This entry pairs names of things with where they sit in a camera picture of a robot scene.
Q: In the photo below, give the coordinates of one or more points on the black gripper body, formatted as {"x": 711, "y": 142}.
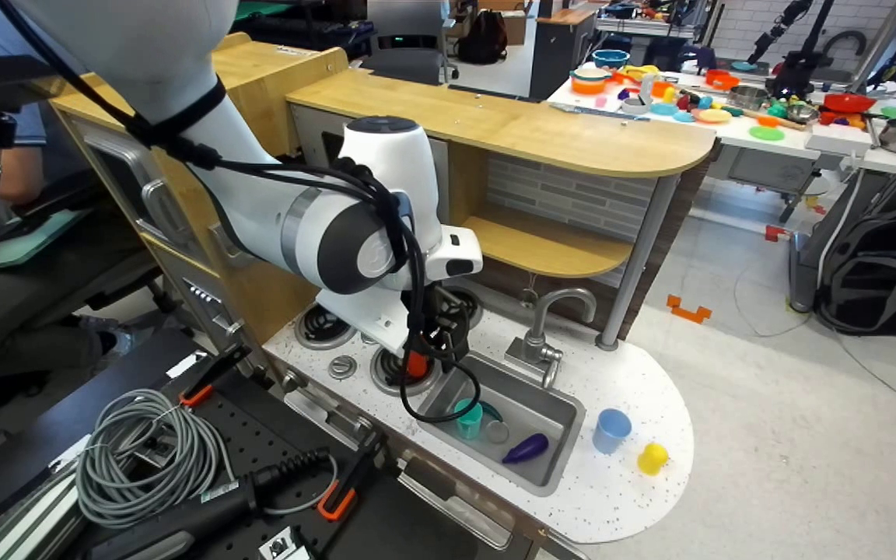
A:
{"x": 440, "y": 313}

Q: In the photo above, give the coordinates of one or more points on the black background robot arm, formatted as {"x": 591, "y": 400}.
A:
{"x": 793, "y": 58}

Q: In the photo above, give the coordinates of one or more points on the teal plastic cup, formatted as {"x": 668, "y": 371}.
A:
{"x": 467, "y": 421}

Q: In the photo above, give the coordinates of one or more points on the silver stove knob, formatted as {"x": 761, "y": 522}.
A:
{"x": 342, "y": 366}

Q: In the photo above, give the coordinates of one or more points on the grey toy sink basin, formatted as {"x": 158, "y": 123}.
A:
{"x": 544, "y": 415}

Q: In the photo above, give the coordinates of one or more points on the blue plastic cup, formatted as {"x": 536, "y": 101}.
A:
{"x": 609, "y": 429}

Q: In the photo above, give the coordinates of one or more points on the yellow plastic cup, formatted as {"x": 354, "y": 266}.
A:
{"x": 654, "y": 459}

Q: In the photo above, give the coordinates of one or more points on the grey toy faucet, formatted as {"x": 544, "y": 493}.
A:
{"x": 539, "y": 329}

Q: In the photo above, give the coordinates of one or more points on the purple toy eggplant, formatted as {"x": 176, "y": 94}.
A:
{"x": 525, "y": 449}

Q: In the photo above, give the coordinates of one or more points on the orange black bar clamp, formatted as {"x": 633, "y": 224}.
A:
{"x": 197, "y": 395}
{"x": 336, "y": 509}

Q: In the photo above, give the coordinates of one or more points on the black perforated robot table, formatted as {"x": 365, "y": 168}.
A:
{"x": 249, "y": 425}

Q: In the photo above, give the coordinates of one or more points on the wooden toy kitchen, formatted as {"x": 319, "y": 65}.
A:
{"x": 528, "y": 129}

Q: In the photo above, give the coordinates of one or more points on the grey chair back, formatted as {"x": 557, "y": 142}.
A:
{"x": 405, "y": 36}

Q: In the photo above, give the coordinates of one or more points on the black bag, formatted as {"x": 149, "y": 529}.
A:
{"x": 483, "y": 36}

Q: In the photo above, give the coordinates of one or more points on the dark cabinet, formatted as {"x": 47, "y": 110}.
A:
{"x": 560, "y": 47}

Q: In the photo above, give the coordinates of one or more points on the blue toy bowl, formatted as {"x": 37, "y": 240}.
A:
{"x": 609, "y": 58}

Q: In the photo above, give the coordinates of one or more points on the grey toy oven door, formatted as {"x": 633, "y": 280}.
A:
{"x": 123, "y": 172}

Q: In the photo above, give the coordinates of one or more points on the small red floor object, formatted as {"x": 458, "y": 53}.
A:
{"x": 774, "y": 234}

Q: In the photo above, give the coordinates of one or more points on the orange toy bowl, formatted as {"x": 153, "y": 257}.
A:
{"x": 722, "y": 78}

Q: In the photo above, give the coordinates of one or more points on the green toy plate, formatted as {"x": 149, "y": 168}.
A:
{"x": 766, "y": 132}

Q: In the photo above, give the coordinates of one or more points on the white table with toys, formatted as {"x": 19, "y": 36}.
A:
{"x": 831, "y": 142}

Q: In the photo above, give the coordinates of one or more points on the person in light blue shirt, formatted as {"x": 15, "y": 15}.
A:
{"x": 15, "y": 175}

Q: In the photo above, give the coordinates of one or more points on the black backpack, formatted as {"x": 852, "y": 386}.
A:
{"x": 884, "y": 280}

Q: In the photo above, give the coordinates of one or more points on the red toy bowl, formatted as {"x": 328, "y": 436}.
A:
{"x": 848, "y": 102}

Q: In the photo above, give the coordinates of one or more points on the grey kitchen support post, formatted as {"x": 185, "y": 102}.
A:
{"x": 635, "y": 266}

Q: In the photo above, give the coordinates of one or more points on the orange bracket on floor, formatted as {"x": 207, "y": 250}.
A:
{"x": 688, "y": 310}

